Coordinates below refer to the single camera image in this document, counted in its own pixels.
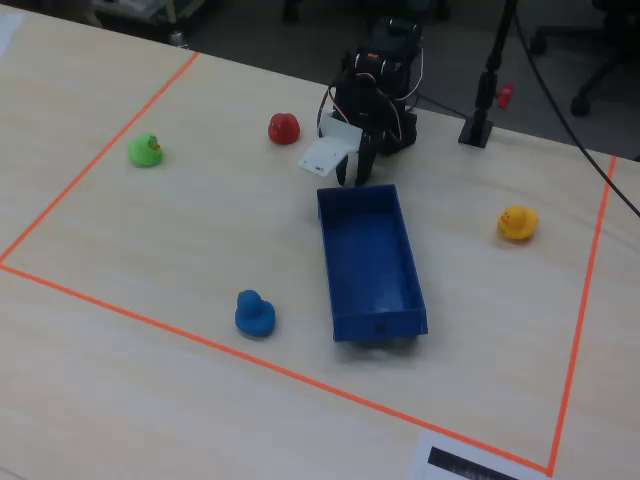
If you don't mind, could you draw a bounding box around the yellow rubber duck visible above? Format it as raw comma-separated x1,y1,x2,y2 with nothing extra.
497,205,540,243

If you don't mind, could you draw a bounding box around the white paper with black bar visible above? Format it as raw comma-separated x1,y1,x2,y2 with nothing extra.
407,428,551,480

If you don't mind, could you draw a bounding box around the red toy fruit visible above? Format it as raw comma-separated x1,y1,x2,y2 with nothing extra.
267,112,302,147

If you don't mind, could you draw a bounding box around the black camera cable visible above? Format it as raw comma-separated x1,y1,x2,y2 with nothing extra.
315,82,339,139

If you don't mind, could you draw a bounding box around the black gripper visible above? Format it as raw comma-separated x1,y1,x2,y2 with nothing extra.
334,73,395,189

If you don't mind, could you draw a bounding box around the thick black cable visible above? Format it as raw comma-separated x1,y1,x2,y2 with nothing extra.
512,0,640,220

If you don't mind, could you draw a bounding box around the blue rectangular box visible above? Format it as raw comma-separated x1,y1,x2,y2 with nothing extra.
316,183,429,343

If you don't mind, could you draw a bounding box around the black office chair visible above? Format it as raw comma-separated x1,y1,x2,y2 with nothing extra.
528,0,640,118

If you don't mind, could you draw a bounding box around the green toy fruit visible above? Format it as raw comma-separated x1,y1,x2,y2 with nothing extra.
126,131,165,168

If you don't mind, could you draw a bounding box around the orange tape line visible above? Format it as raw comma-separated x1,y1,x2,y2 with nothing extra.
0,50,201,265
0,262,554,477
547,155,618,476

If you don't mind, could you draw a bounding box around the blue rubber duck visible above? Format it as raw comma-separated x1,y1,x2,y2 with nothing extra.
234,289,277,338

